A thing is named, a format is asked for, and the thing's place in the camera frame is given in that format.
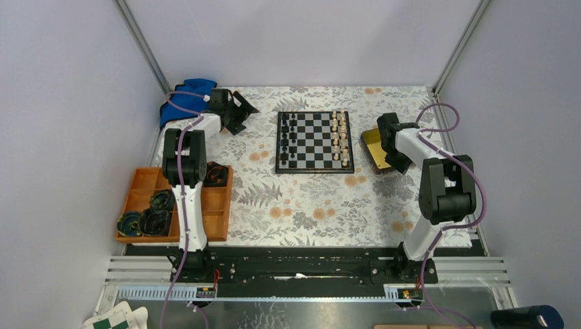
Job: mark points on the black mounting base rail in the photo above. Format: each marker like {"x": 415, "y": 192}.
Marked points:
{"x": 368, "y": 265}

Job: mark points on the folded green chess mat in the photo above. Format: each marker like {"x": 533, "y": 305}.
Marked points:
{"x": 120, "y": 316}

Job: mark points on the blue cloth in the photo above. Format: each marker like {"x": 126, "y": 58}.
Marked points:
{"x": 200, "y": 86}

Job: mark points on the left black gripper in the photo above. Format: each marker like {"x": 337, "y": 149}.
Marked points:
{"x": 234, "y": 115}

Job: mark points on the black swirl coaster in tray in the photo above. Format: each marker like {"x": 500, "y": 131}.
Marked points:
{"x": 155, "y": 222}

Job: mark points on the gold tin box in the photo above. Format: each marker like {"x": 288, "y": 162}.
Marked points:
{"x": 370, "y": 142}

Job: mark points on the dark blue bottle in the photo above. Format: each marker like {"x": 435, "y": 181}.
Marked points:
{"x": 531, "y": 317}

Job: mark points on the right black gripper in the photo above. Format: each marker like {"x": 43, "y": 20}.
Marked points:
{"x": 402, "y": 166}

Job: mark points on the dark green swirl object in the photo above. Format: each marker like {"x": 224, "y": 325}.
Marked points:
{"x": 162, "y": 200}

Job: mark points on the black white chess board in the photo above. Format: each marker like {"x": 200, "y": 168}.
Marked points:
{"x": 304, "y": 143}

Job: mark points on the black orange swirl object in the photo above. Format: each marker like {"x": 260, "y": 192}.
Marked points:
{"x": 217, "y": 175}

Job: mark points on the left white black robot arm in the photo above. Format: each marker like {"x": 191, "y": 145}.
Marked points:
{"x": 184, "y": 165}

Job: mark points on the green black swirl disc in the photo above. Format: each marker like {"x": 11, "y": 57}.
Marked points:
{"x": 129, "y": 224}

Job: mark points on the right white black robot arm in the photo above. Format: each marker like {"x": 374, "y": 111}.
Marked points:
{"x": 446, "y": 192}

